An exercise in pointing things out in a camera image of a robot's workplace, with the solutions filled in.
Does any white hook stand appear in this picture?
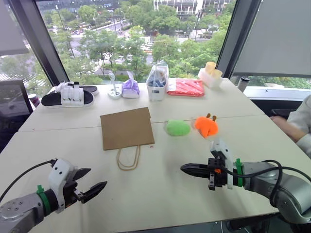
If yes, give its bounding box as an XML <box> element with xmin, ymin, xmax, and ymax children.
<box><xmin>107</xmin><ymin>71</ymin><xmax>122</xmax><ymax>100</ymax></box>

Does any grey roller blind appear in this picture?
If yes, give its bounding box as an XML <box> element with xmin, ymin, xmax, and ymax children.
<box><xmin>0</xmin><ymin>0</ymin><xmax>30</xmax><ymax>57</ymax></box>
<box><xmin>231</xmin><ymin>0</ymin><xmax>311</xmax><ymax>79</ymax></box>

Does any black white slide sandal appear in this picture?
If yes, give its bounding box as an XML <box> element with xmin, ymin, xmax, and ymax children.
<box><xmin>41</xmin><ymin>83</ymin><xmax>95</xmax><ymax>108</ymax></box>
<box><xmin>50</xmin><ymin>81</ymin><xmax>100</xmax><ymax>97</ymax></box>

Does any white storage bin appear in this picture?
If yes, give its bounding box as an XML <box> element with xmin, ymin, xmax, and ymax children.
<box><xmin>146</xmin><ymin>80</ymin><xmax>169</xmax><ymax>102</ymax></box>

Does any brown paper bag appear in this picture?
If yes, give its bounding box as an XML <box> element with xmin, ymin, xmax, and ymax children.
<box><xmin>100</xmin><ymin>106</ymin><xmax>156</xmax><ymax>171</ymax></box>

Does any purple white cup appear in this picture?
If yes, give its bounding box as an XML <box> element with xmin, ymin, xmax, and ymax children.
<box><xmin>27</xmin><ymin>93</ymin><xmax>42</xmax><ymax>109</ymax></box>

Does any person's white shirt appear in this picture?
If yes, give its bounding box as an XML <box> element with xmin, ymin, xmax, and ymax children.
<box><xmin>286</xmin><ymin>94</ymin><xmax>311</xmax><ymax>159</ymax></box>

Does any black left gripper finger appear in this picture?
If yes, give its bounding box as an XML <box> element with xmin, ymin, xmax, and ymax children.
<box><xmin>72</xmin><ymin>167</ymin><xmax>92</xmax><ymax>182</ymax></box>
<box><xmin>81</xmin><ymin>181</ymin><xmax>108</xmax><ymax>204</ymax></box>

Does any silver tumbler with black lid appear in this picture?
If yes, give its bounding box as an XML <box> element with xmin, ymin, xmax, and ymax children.
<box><xmin>236</xmin><ymin>76</ymin><xmax>251</xmax><ymax>93</ymax></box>

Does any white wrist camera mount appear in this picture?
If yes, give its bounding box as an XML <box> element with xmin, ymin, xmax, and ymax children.
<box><xmin>209</xmin><ymin>137</ymin><xmax>238</xmax><ymax>190</ymax></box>
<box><xmin>48</xmin><ymin>158</ymin><xmax>79</xmax><ymax>214</ymax></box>

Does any clear bag of blue items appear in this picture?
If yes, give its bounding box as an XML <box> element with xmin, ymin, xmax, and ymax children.
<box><xmin>147</xmin><ymin>60</ymin><xmax>170</xmax><ymax>87</ymax></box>

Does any person's bare hand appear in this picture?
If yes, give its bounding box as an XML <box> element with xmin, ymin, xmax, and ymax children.
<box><xmin>269</xmin><ymin>116</ymin><xmax>306</xmax><ymax>143</ymax></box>

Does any dark window frame post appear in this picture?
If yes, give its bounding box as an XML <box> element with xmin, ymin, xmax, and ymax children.
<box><xmin>215</xmin><ymin>0</ymin><xmax>256</xmax><ymax>71</ymax></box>
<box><xmin>6</xmin><ymin>0</ymin><xmax>69</xmax><ymax>87</ymax></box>

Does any red snack packet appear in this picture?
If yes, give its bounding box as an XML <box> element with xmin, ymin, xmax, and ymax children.
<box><xmin>167</xmin><ymin>78</ymin><xmax>206</xmax><ymax>98</ymax></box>

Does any green right wrist zip tie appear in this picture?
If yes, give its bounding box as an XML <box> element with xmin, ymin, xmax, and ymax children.
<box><xmin>234</xmin><ymin>158</ymin><xmax>244</xmax><ymax>188</ymax></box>

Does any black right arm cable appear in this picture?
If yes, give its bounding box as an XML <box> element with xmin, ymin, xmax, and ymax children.
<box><xmin>223</xmin><ymin>159</ymin><xmax>311</xmax><ymax>207</ymax></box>

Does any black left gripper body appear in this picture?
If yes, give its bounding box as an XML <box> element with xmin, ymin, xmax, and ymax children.
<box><xmin>63</xmin><ymin>179</ymin><xmax>86</xmax><ymax>209</ymax></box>

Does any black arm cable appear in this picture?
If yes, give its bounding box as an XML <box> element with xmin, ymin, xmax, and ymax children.
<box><xmin>0</xmin><ymin>159</ymin><xmax>57</xmax><ymax>202</ymax></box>
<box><xmin>223</xmin><ymin>159</ymin><xmax>311</xmax><ymax>207</ymax></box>

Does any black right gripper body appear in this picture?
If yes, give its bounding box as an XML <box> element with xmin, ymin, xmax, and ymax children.
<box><xmin>207</xmin><ymin>157</ymin><xmax>230</xmax><ymax>191</ymax></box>

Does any black monitor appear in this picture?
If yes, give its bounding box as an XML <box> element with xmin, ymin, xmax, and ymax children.
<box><xmin>0</xmin><ymin>80</ymin><xmax>34</xmax><ymax>152</ymax></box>

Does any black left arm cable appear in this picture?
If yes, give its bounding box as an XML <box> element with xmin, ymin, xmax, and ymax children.
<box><xmin>0</xmin><ymin>159</ymin><xmax>57</xmax><ymax>202</ymax></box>

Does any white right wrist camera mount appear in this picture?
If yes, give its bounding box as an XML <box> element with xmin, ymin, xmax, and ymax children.
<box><xmin>209</xmin><ymin>137</ymin><xmax>238</xmax><ymax>190</ymax></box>

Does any green wrist zip tie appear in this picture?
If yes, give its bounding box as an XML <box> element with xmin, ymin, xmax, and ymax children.
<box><xmin>234</xmin><ymin>158</ymin><xmax>244</xmax><ymax>188</ymax></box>
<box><xmin>36</xmin><ymin>184</ymin><xmax>51</xmax><ymax>211</ymax></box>

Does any white cup tray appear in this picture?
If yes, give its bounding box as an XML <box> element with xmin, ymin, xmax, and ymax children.
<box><xmin>197</xmin><ymin>67</ymin><xmax>223</xmax><ymax>89</ymax></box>

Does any purple plastic bag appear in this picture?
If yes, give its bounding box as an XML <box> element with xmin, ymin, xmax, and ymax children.
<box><xmin>121</xmin><ymin>71</ymin><xmax>140</xmax><ymax>99</ymax></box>

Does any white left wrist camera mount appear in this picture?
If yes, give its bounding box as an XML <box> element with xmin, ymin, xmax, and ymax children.
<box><xmin>48</xmin><ymin>158</ymin><xmax>79</xmax><ymax>214</ymax></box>

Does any green plush toy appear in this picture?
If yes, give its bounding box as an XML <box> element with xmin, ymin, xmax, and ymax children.
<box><xmin>164</xmin><ymin>119</ymin><xmax>191</xmax><ymax>137</ymax></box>

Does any orange plush toy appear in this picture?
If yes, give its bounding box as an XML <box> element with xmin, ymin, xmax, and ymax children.
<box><xmin>194</xmin><ymin>113</ymin><xmax>219</xmax><ymax>140</ymax></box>

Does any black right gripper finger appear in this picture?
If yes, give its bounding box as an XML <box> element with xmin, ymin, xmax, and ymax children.
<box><xmin>186</xmin><ymin>170</ymin><xmax>209</xmax><ymax>180</ymax></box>
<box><xmin>180</xmin><ymin>163</ymin><xmax>209</xmax><ymax>172</ymax></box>

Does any green left wrist zip tie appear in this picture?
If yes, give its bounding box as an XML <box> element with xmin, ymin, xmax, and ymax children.
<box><xmin>36</xmin><ymin>184</ymin><xmax>51</xmax><ymax>211</ymax></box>

